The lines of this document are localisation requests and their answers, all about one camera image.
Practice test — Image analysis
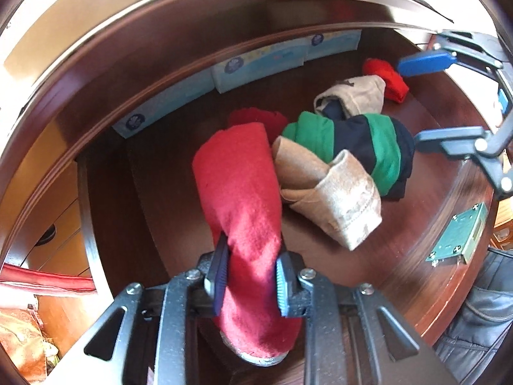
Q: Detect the person's dark jacket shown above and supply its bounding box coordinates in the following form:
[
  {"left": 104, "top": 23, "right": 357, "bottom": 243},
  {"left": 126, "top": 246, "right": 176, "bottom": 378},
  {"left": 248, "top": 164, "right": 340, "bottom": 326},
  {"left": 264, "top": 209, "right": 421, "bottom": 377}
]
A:
[{"left": 435, "top": 246, "right": 513, "bottom": 385}]

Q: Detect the red cloth band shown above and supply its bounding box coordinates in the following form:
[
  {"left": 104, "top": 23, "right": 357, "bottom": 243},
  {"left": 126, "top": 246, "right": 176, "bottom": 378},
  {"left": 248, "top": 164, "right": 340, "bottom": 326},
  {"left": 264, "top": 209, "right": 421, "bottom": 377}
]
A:
[{"left": 0, "top": 262, "right": 98, "bottom": 298}]

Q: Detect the metal drawer lock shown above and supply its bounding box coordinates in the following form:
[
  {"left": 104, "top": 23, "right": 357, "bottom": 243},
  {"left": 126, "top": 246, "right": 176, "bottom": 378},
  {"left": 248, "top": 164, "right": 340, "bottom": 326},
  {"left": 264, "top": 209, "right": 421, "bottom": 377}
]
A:
[{"left": 425, "top": 201, "right": 490, "bottom": 267}]

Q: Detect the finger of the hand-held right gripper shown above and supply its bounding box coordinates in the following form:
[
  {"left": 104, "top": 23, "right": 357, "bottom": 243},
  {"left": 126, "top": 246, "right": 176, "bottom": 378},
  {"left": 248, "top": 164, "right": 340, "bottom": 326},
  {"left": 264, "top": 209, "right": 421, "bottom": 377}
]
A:
[
  {"left": 413, "top": 115, "right": 513, "bottom": 201},
  {"left": 397, "top": 28, "right": 513, "bottom": 106}
]

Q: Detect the dark red sock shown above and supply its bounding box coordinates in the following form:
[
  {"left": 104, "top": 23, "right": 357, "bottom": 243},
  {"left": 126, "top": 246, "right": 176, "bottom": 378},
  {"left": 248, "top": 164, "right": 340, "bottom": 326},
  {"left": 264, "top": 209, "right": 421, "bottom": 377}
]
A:
[{"left": 228, "top": 107, "right": 290, "bottom": 139}]

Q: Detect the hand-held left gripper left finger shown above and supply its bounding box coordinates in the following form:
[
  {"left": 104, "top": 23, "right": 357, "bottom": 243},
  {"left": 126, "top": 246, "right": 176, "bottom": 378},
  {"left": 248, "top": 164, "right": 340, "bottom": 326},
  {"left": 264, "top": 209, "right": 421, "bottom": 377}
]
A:
[{"left": 46, "top": 233, "right": 231, "bottom": 385}]

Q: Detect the beige underwear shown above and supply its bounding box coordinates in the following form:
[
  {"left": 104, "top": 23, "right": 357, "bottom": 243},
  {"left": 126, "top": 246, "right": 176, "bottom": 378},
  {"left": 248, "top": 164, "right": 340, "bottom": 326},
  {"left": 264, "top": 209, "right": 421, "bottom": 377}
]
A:
[{"left": 313, "top": 75, "right": 386, "bottom": 120}]

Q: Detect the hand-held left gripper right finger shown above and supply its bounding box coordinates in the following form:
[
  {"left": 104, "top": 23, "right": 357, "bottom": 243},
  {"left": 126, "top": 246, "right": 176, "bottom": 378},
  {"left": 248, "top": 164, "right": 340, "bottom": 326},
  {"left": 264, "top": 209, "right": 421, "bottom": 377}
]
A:
[{"left": 275, "top": 251, "right": 461, "bottom": 385}]

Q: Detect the green and navy striped sock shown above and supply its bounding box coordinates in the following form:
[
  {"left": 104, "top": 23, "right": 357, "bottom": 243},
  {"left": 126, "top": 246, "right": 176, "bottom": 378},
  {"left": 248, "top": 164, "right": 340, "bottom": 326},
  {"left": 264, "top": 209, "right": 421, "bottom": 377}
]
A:
[{"left": 281, "top": 111, "right": 415, "bottom": 202}]

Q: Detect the small red sock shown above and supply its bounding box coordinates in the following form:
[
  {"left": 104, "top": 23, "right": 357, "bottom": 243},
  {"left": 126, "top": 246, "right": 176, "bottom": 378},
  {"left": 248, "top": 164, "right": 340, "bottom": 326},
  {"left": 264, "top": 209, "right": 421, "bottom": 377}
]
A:
[{"left": 363, "top": 58, "right": 410, "bottom": 104}]

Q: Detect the orange patterned cushion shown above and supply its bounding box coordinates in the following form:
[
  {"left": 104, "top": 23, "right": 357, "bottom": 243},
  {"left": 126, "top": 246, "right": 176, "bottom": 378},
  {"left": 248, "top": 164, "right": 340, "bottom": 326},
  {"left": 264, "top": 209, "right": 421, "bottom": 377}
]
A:
[{"left": 0, "top": 307, "right": 57, "bottom": 374}]

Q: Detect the wooden side drawer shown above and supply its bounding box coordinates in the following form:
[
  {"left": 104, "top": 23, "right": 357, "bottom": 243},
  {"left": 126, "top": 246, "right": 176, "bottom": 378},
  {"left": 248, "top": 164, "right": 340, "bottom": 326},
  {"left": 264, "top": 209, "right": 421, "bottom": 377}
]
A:
[{"left": 18, "top": 198, "right": 95, "bottom": 277}]

